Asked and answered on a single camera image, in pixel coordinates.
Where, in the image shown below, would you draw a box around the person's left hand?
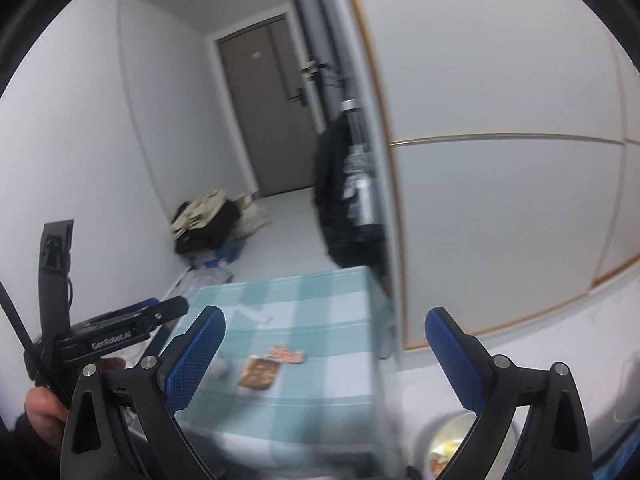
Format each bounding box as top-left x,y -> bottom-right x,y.
25,356 -> 127,427

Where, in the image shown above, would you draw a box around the beige garment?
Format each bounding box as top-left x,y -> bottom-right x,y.
170,189 -> 228,238

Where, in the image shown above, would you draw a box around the red and white wrapper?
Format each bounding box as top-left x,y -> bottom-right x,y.
269,344 -> 306,365

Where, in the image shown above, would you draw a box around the silver folded umbrella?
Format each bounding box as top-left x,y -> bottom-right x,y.
341,100 -> 386,241

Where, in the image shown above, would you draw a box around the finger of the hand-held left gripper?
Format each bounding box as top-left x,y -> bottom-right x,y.
102,295 -> 191,332

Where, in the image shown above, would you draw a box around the black hanging jacket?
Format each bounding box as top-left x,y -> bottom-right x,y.
313,110 -> 388,273

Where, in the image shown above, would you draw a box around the blue cardboard box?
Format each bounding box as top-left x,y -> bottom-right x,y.
192,240 -> 241,268

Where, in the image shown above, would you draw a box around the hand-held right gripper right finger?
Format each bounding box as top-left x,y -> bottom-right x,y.
424,306 -> 593,480

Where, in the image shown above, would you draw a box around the person's left forearm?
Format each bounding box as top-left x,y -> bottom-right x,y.
0,410 -> 66,480

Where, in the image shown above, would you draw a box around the beige tote bag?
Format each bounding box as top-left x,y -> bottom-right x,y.
232,192 -> 273,240

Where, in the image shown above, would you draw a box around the brown snack packet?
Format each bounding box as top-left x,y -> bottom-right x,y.
236,356 -> 281,391

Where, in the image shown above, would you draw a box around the white trash bin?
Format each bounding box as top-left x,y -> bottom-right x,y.
422,397 -> 518,480

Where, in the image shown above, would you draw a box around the clear plastic bag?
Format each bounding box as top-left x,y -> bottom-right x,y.
170,266 -> 235,296

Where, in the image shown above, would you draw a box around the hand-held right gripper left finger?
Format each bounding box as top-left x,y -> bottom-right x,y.
60,304 -> 227,480

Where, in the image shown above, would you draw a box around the black cable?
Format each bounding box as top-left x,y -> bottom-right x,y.
0,280 -> 38,361

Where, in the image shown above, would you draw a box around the grey door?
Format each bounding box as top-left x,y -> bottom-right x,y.
216,14 -> 326,198

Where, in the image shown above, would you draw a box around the white wardrobe with wood trim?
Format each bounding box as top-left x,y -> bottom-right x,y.
335,0 -> 640,361

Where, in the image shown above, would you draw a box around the dark metal door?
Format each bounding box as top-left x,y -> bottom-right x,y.
280,0 -> 351,126

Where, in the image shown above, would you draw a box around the blue checked tablecloth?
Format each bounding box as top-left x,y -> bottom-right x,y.
172,266 -> 401,466

